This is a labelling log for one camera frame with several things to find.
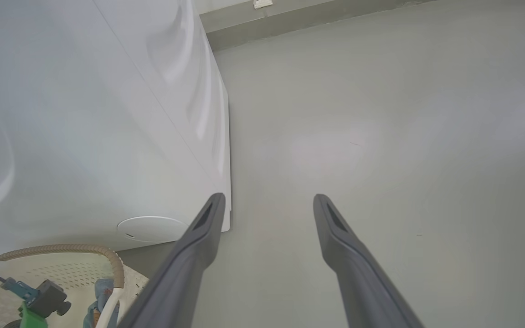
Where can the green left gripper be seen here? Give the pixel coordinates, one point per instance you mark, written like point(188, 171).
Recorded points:
point(32, 316)

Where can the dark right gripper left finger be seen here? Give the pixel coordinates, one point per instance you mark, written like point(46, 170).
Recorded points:
point(185, 264)

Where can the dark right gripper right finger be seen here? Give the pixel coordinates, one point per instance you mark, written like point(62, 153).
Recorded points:
point(353, 269)

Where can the blue orange-print garment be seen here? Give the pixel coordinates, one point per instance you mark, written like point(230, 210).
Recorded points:
point(103, 296)

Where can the white front-load washing machine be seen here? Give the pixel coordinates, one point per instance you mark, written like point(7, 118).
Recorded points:
point(84, 114)

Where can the round white drain filter cover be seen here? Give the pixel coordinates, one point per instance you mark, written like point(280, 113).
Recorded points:
point(151, 229)

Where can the cream perforated plastic laundry basket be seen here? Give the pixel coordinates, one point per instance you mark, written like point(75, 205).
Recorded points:
point(62, 269)

